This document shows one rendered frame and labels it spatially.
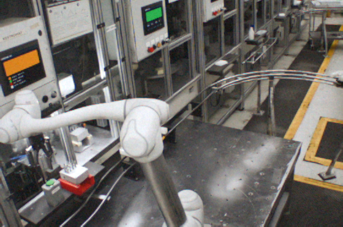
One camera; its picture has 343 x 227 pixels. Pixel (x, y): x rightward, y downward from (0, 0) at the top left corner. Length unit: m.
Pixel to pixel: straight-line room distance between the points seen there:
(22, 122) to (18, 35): 0.44
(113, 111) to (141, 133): 0.27
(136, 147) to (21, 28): 0.82
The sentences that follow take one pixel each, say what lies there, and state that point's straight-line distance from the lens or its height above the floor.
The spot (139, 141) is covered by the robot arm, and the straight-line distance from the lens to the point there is 1.25.
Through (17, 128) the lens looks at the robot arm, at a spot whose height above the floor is 1.47.
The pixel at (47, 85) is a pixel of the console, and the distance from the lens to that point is 1.86.
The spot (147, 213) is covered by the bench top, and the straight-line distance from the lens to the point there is 2.09.
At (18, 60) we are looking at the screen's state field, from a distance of 1.71.
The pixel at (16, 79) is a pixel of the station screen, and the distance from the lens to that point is 1.71.
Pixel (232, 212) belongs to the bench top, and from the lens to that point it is 2.06.
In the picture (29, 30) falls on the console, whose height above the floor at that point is 1.78.
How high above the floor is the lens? 2.10
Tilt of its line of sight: 25 degrees down
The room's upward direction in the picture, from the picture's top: 5 degrees counter-clockwise
